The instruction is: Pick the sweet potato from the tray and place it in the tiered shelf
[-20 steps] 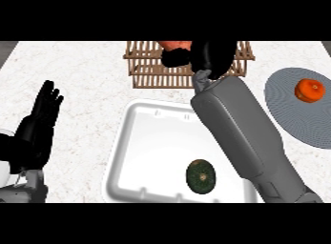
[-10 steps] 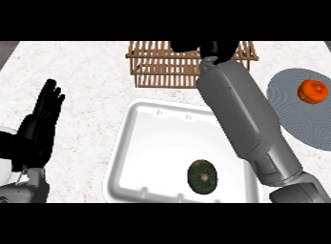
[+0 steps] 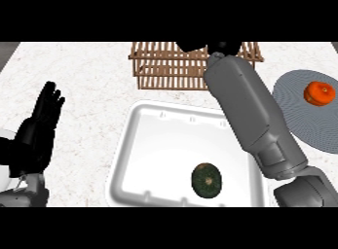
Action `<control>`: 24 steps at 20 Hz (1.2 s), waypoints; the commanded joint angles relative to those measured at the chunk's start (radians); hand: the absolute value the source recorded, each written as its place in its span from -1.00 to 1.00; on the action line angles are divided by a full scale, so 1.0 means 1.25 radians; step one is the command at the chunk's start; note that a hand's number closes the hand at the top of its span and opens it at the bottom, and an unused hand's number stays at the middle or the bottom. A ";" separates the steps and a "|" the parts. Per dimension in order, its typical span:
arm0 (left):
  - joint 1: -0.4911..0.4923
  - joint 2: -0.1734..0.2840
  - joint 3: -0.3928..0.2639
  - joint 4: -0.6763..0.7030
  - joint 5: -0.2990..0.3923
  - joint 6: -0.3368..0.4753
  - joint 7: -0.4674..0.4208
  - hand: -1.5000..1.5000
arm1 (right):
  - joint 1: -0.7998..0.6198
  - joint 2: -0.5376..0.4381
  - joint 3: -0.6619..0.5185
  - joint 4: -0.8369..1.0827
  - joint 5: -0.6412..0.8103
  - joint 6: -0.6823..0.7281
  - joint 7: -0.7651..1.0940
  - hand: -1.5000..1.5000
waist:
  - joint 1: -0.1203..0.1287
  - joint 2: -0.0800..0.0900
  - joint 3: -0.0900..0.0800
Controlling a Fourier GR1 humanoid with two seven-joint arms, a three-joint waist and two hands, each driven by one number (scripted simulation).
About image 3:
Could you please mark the dark green round vegetable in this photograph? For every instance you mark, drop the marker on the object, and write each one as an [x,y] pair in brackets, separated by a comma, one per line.
[206,180]

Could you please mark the round grey placemat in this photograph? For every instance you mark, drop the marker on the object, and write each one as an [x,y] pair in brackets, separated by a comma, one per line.
[315,113]

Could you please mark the wooden tiered shelf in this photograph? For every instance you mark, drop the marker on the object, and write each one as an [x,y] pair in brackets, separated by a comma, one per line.
[169,66]

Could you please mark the white tray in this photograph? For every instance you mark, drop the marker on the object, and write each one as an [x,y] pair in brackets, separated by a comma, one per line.
[176,155]

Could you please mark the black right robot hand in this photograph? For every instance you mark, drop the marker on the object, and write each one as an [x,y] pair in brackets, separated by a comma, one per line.
[224,47]

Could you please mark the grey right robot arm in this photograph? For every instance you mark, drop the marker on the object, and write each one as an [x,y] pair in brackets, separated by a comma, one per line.
[257,123]

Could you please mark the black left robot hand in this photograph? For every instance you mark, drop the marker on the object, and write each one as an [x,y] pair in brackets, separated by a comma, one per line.
[35,136]

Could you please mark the orange fruit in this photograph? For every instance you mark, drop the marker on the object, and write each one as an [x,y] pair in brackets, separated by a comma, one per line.
[319,93]

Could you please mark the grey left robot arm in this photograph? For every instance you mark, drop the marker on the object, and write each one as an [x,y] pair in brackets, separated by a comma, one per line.
[23,194]

